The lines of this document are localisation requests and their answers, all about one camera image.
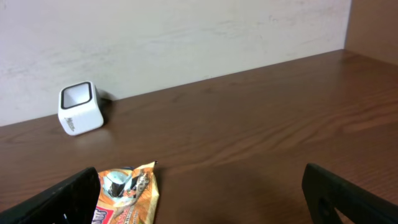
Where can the white barcode scanner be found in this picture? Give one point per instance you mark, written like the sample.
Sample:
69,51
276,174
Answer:
79,108

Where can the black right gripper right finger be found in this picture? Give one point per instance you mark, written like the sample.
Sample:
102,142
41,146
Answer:
326,193

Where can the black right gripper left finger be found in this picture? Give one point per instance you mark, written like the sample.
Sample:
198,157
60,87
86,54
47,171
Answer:
72,200

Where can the orange snack bag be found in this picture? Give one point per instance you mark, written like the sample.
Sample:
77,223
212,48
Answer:
127,196

